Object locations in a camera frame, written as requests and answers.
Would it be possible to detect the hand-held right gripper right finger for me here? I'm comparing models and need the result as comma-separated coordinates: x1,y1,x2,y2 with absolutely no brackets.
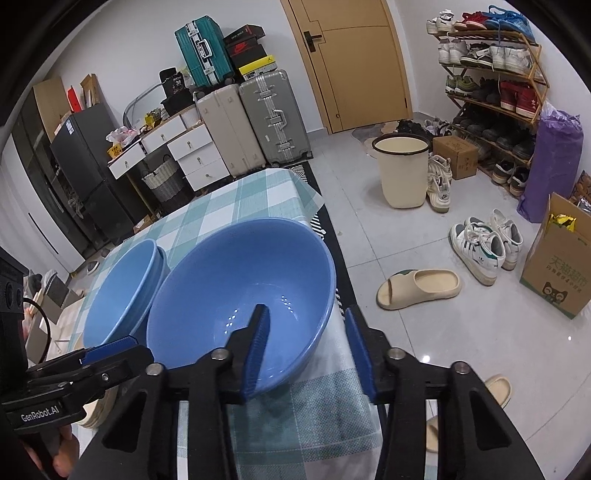
344,305,548,480

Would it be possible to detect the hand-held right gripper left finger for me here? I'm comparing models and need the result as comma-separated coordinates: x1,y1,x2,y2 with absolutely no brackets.
78,304,271,480

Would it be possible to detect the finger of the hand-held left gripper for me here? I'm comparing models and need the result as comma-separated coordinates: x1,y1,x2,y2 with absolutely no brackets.
25,335,140,385
68,344,156,408

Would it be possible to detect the person's left hand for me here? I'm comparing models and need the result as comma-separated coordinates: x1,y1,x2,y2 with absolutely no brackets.
48,422,81,479

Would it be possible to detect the beige checked tablecloth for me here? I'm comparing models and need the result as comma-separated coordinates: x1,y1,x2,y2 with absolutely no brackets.
25,305,86,365

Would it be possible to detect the beige slide sandal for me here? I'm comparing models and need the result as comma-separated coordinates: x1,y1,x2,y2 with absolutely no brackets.
425,413,439,455
376,269,462,311
482,375,512,409

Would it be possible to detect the white wardrobe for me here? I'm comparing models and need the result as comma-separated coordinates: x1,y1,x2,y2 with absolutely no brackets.
0,134,75,278

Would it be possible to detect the white green sneaker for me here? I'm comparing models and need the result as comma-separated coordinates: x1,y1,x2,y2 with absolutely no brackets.
489,209,525,271
450,222,506,284

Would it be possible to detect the grey woven laundry basket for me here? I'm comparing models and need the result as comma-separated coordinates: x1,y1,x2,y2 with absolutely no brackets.
141,157,185,201

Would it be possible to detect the white grey sneaker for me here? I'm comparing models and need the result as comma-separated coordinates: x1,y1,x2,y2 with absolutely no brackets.
426,175,451,213
427,154,453,195

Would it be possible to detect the beige trash bin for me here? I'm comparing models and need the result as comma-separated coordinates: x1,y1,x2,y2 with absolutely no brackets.
372,134,431,208

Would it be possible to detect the black fridge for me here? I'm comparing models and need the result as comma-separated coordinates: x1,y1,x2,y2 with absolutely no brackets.
50,102,153,250

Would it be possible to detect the dark glass cabinet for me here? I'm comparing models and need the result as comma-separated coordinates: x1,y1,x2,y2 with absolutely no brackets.
11,88,98,259

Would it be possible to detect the white drawer desk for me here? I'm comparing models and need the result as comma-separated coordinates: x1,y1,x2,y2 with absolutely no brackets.
107,111,232,204

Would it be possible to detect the white pink plastic bag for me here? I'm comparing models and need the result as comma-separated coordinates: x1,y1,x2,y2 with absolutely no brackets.
106,126,139,145

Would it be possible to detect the cardboard box green print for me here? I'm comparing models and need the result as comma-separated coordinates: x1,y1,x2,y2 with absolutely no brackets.
519,193,591,320

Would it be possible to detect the brown cardboard box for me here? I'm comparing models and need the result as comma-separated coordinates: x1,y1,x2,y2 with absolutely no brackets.
433,135,479,181

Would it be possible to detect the beige suitcase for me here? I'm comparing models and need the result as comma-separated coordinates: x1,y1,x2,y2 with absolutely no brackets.
194,83,266,178

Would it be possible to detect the pile of black shoes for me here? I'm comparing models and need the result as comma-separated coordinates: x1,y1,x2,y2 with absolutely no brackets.
394,117,451,139

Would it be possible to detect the silver suitcase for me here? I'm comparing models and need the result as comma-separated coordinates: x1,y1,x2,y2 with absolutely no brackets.
239,69,312,168

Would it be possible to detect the yellow snack bag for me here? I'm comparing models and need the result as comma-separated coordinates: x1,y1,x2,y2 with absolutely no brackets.
547,212,578,232

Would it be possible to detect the curved grey tube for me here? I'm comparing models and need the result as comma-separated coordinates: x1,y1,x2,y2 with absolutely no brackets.
122,88,162,130

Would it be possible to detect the tall cardboard box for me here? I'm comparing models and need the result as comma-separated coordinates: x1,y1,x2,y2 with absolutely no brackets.
32,76,70,130

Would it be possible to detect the black bag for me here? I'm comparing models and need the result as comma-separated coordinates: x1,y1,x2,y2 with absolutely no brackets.
161,88,195,116

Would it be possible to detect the flat cardboard box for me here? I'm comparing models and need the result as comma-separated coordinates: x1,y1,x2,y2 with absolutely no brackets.
81,74,100,107

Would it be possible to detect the purple bag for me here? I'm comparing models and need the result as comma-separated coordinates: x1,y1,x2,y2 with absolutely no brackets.
517,104,583,223

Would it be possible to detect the black printed box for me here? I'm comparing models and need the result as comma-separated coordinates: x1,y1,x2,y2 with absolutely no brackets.
159,67,185,97

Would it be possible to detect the yellow black shoe box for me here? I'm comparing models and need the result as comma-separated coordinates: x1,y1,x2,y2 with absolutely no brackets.
238,55,278,79

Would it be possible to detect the wooden door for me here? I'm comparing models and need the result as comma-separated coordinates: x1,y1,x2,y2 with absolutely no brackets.
281,0,413,134

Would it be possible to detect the teal suitcase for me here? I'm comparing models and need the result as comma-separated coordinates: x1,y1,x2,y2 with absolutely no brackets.
174,16,235,90

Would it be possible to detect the wooden shoe rack with shoes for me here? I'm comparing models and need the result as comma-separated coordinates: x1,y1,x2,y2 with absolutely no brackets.
425,4,546,195

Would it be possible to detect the black cable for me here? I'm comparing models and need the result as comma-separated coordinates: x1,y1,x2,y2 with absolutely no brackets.
21,298,51,365

